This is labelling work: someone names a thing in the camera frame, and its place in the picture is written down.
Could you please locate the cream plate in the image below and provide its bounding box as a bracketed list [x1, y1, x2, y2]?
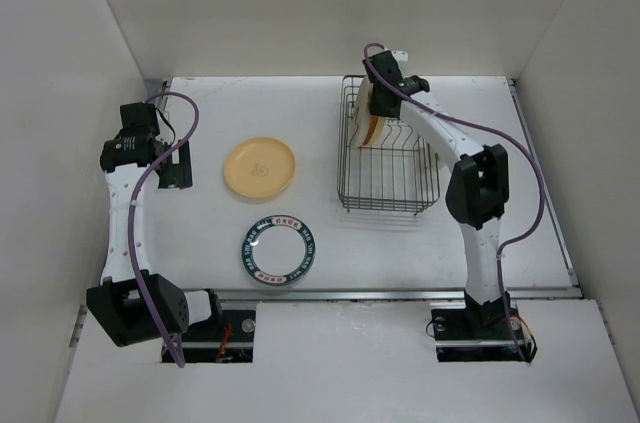
[349, 77, 373, 148]

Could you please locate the yellow plate with drawing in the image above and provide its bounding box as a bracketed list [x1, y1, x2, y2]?
[223, 137, 296, 199]

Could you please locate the grey patterned plate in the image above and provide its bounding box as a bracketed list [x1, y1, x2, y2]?
[240, 214, 317, 287]

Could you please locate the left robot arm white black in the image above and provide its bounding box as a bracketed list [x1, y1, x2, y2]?
[86, 102, 224, 347]

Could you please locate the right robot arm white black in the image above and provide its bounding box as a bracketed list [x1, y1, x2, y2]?
[363, 50, 509, 341]

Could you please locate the beige cutlery holder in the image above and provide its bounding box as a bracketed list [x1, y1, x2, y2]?
[425, 143, 441, 168]

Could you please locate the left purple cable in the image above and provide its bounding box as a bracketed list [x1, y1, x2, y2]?
[126, 91, 202, 368]

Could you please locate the purple cable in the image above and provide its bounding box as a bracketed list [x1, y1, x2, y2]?
[362, 42, 546, 363]
[126, 91, 202, 368]

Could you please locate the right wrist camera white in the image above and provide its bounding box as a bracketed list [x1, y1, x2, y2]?
[391, 49, 409, 63]

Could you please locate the black wire dish rack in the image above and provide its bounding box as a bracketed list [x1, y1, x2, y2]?
[336, 75, 440, 216]

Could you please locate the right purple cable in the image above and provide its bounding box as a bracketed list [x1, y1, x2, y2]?
[362, 42, 546, 363]

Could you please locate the aluminium rail side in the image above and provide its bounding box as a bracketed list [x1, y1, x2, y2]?
[507, 78, 582, 293]

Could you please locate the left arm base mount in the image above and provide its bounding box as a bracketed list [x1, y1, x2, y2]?
[182, 302, 257, 364]

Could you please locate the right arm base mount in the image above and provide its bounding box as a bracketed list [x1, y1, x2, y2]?
[425, 303, 538, 363]

